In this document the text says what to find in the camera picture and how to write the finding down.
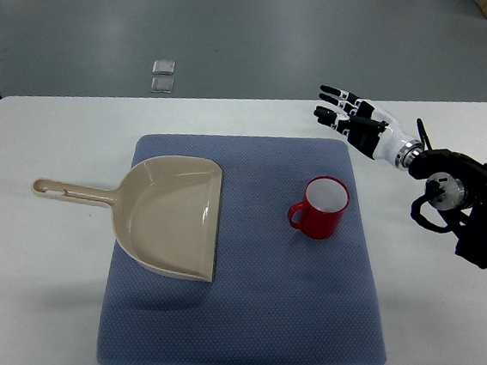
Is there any beige plastic dustpan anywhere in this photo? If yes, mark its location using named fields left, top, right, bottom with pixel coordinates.
left=32, top=155, right=222, bottom=283

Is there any red mug white inside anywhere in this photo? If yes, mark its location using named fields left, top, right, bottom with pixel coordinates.
left=287, top=176, right=350, bottom=240

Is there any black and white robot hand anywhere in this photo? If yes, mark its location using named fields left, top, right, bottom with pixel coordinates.
left=314, top=85, right=424, bottom=170

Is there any blue textured mat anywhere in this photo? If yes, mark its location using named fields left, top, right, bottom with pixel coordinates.
left=96, top=134, right=387, bottom=365

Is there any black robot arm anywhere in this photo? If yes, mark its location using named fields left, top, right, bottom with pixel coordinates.
left=408, top=119, right=487, bottom=270

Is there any upper silver floor plate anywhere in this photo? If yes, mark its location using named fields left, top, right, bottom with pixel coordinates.
left=152, top=59, right=175, bottom=76

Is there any silver floor plate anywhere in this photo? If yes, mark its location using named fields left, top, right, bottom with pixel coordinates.
left=152, top=59, right=175, bottom=76
left=149, top=76, right=174, bottom=94

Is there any lower silver floor plate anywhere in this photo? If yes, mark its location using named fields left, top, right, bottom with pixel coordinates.
left=149, top=76, right=174, bottom=94

